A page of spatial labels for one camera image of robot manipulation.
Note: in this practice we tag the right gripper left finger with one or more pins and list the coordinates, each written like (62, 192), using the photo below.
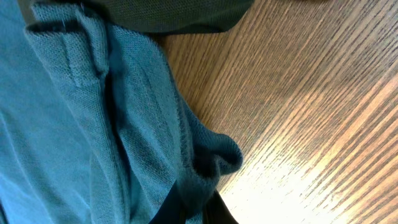
(172, 211)

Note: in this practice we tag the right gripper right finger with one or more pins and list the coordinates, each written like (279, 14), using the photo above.
(216, 212)

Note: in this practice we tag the blue polo shirt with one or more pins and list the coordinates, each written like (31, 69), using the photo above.
(93, 126)

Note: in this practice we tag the black garment with logo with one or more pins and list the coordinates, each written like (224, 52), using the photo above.
(171, 16)

